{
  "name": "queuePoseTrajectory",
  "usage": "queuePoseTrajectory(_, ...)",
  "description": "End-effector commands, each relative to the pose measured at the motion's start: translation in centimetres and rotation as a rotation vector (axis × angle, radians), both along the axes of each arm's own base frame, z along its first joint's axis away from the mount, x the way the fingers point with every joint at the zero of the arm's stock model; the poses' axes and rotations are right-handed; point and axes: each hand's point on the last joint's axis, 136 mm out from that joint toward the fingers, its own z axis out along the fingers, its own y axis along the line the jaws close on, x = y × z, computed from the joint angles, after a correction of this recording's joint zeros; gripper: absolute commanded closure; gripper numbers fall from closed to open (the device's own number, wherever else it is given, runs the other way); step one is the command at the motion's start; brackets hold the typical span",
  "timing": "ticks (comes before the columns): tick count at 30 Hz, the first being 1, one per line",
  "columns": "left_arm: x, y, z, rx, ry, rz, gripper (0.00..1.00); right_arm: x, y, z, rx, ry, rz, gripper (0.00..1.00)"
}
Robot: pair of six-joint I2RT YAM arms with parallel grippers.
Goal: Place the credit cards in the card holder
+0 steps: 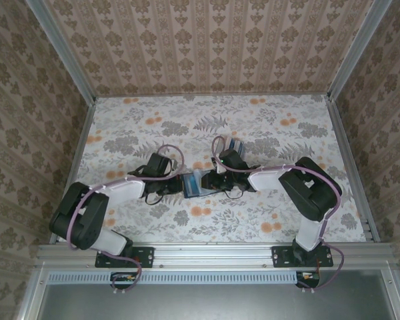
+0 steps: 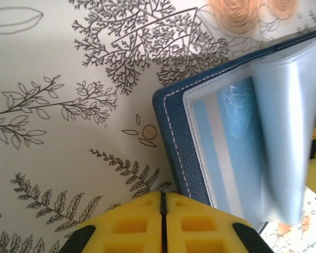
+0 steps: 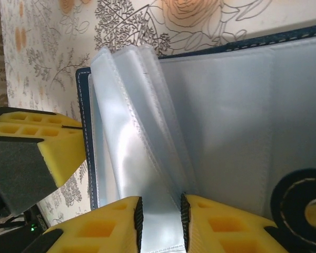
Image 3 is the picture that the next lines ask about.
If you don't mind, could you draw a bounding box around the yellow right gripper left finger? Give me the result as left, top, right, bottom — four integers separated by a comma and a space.
22, 195, 144, 253

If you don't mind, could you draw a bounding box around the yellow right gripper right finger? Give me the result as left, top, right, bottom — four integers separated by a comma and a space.
180, 193, 289, 253

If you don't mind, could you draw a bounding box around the blue leather card holder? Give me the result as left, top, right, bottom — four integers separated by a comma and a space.
75, 21, 316, 253

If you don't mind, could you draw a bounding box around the floral patterned table cover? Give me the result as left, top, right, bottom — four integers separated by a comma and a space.
0, 0, 316, 227

